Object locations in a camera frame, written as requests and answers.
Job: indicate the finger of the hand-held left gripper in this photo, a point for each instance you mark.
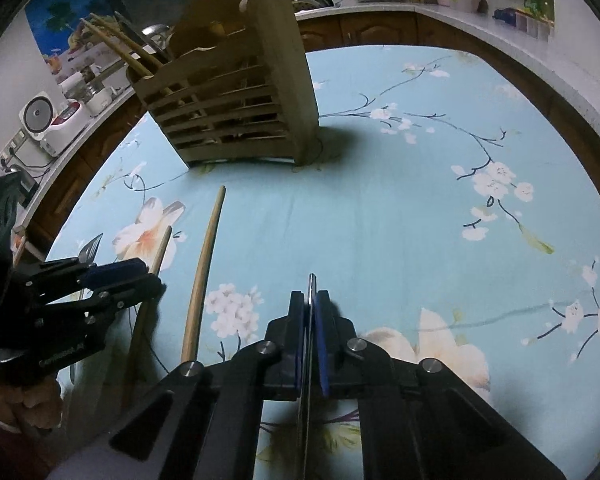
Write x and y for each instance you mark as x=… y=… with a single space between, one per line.
x=130 y=292
x=115 y=270

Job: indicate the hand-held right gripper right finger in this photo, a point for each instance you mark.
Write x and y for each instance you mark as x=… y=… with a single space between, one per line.
x=330 y=360

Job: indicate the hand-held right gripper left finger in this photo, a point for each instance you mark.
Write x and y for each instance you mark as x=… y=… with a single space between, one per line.
x=292 y=355

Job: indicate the wooden chopstick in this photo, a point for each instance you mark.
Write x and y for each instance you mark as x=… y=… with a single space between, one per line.
x=140 y=340
x=125 y=37
x=205 y=270
x=110 y=42

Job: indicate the wooden utensil holder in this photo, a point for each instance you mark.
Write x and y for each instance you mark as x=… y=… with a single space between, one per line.
x=280 y=85

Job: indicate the person's left hand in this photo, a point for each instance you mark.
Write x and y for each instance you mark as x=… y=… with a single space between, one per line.
x=35 y=402

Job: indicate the metal spoon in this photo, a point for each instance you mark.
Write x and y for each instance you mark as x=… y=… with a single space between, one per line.
x=92 y=249

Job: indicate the white rice cooker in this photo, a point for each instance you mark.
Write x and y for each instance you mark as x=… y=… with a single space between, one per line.
x=55 y=125

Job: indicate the small white pot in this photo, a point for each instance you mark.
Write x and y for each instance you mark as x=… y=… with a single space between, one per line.
x=100 y=100

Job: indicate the wooden base cabinets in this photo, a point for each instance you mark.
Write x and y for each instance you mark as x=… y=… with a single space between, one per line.
x=380 y=30

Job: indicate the white kitchen counter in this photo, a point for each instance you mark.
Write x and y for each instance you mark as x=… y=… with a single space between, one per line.
x=555 y=70

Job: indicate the blue container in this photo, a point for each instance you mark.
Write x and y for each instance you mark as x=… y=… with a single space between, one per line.
x=503 y=15

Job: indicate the green yellow bottle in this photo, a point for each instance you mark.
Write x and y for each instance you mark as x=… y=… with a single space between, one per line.
x=537 y=2

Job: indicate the wall socket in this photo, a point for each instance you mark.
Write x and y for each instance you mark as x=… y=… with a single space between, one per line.
x=10 y=146

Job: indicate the wall poster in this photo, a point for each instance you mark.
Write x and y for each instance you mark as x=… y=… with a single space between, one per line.
x=55 y=20

